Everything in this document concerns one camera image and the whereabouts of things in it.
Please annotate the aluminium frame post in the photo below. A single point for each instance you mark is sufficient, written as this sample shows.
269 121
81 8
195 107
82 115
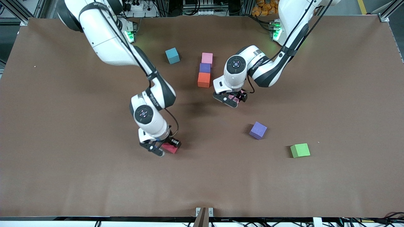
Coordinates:
19 12
389 14

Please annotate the pink foam cube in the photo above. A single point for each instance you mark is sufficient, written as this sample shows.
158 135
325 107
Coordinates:
235 98
207 58

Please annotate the metal clamp bracket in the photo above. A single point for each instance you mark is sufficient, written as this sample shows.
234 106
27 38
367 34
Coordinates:
204 216

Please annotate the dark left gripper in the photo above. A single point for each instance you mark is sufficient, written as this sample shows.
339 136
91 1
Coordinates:
241 95

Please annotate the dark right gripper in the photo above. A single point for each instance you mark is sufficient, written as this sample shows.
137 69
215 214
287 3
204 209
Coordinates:
173 141

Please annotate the teal foam cube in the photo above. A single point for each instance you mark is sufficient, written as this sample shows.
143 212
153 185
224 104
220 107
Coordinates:
172 56

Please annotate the orange snack bags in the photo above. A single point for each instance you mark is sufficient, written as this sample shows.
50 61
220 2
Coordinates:
265 8

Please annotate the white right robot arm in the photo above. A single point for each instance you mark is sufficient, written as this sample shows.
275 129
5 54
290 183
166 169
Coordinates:
104 41

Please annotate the orange foam cube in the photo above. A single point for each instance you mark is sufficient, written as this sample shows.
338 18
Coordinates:
204 79

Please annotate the white edge bracket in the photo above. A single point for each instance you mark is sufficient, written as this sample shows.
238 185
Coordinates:
317 222

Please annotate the red foam cube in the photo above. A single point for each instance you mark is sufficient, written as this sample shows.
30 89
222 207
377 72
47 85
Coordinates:
170 148

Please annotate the white power strip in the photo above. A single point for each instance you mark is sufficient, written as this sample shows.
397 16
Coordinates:
137 6

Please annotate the green foam cube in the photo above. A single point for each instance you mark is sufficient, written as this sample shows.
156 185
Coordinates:
300 150

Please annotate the brown table cover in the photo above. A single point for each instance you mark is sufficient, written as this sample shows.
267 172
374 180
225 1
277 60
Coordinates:
63 189

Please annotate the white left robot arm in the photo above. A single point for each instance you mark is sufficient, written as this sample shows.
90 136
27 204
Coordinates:
293 19

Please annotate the purple foam cube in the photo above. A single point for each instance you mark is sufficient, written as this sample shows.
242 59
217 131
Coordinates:
258 130
204 67

